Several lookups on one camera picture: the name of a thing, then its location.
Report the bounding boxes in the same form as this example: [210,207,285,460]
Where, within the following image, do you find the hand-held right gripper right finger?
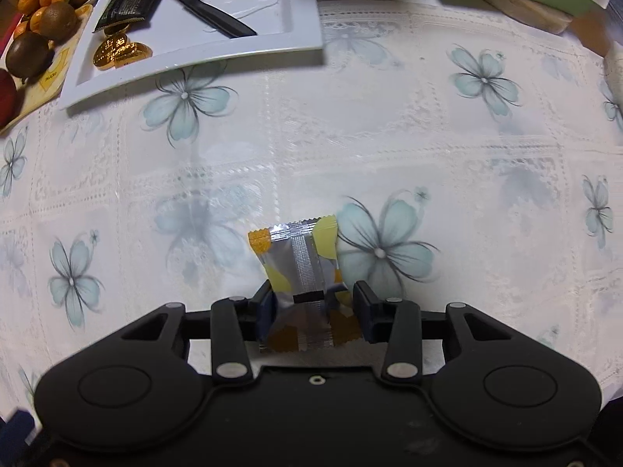
[353,281,517,383]

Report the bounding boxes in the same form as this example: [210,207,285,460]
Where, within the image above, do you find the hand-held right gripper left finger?
[119,279,276,383]

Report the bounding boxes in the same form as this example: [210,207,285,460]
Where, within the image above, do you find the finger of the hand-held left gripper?
[0,406,49,467]

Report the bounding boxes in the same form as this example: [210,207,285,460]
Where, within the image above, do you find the yellow silver snack packet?
[247,215,364,354]

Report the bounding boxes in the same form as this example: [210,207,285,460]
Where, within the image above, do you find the white rectangular plate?
[58,0,326,111]

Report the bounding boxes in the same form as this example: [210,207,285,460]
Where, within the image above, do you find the gold foil chocolate ingot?
[117,42,153,65]

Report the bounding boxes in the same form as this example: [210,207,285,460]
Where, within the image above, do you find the gold foil chocolate coin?
[93,34,128,67]

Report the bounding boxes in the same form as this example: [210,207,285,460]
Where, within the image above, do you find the yellow plastic tray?
[0,4,94,133]

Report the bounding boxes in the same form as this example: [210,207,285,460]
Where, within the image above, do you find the red apple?
[0,68,23,128]

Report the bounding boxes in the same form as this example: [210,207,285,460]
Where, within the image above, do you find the beige wooden board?
[466,0,576,36]

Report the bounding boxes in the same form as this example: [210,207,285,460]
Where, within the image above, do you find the brown kiwi fruit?
[38,2,79,42]
[5,32,55,79]

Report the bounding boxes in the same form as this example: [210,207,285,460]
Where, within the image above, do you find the black handled knife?
[156,0,258,40]

